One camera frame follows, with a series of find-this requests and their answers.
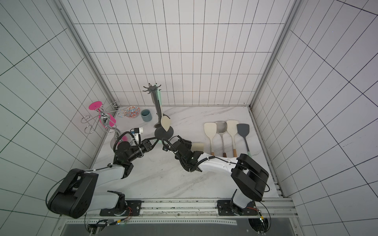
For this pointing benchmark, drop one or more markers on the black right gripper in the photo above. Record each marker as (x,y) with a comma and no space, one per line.
(174,144)

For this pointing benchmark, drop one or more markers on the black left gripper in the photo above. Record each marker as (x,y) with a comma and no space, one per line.
(148,144)

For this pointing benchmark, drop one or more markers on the cream utensil dark wood handle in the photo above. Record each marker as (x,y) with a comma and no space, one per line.
(221,130)

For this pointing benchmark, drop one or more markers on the cream spatula light wood handle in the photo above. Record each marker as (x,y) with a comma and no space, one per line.
(232,130)

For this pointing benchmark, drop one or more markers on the grey spatula mint handle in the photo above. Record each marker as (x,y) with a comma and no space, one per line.
(243,130)

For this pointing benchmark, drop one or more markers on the cream spatula mint handle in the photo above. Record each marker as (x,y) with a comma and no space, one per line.
(197,147)

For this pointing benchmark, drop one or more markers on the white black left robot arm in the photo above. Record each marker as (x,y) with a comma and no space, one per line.
(76,194)

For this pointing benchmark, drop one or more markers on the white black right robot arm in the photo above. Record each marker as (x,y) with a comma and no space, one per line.
(250,177)

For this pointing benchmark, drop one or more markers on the grey utensil rack stand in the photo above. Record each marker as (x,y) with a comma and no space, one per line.
(159,132)

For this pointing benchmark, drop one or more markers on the teal ceramic cup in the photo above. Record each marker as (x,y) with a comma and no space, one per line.
(146,115)

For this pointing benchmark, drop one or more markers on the pink plastic wine glass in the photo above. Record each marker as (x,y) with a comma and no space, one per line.
(105,118)

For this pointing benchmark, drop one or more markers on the chrome wine glass holder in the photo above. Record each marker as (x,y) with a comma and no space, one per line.
(92,123)

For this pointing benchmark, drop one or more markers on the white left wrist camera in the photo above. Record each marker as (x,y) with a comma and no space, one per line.
(137,131)

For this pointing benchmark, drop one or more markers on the grey utensil mint handle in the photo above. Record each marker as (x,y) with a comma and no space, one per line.
(158,124)

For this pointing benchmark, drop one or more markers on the cream spoon mint handle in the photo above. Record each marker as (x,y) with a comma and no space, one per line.
(165,120)

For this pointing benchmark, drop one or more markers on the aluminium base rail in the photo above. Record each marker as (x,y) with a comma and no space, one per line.
(214,211)

